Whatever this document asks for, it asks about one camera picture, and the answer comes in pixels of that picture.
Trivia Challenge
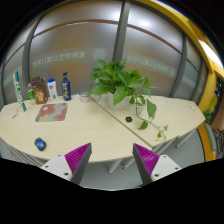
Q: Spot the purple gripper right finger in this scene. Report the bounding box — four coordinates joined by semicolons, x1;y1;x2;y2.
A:
132;143;183;186

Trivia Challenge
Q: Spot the dark blue shampoo bottle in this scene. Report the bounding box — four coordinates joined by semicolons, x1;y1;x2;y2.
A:
61;72;71;101

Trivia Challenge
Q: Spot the blue computer mouse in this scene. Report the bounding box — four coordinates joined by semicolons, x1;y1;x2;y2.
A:
34;137;46;151

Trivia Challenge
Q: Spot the small white jar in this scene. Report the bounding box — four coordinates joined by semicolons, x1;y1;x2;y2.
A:
80;91;89;102

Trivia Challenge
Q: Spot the small black hexagonal object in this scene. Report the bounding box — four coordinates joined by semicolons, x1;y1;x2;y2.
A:
125;116;133;123

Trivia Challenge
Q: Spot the small green bottle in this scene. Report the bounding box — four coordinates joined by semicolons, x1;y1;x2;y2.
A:
28;83;36;105

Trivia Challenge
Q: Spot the brown cardboard box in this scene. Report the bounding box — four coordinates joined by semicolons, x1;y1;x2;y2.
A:
31;76;48;104

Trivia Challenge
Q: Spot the green pothos plant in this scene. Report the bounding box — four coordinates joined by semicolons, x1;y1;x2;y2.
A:
89;59;169;140

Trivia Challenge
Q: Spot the white plant pot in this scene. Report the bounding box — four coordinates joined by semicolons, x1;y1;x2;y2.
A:
108;93;130;111

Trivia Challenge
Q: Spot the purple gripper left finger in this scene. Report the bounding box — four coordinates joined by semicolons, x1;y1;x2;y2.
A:
40;142;93;186

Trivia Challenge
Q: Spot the colourful patterned mouse pad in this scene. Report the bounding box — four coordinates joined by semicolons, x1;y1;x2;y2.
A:
35;103;68;122

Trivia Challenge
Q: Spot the white bottle blue cap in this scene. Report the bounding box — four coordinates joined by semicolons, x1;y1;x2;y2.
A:
47;78;58;102

